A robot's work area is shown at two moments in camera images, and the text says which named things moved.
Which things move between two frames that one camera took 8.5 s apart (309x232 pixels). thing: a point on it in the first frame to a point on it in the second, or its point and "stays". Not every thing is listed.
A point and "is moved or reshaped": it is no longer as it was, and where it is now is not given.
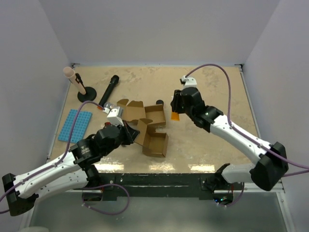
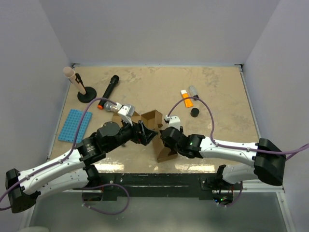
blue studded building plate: (82, 123) stays
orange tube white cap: (175, 116) is moved or reshaped
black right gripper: (176, 98) to (181, 130)
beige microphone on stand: (68, 72) stays
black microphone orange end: (108, 90) stays
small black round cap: (159, 102) is moved or reshaped
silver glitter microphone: (108, 105) stays
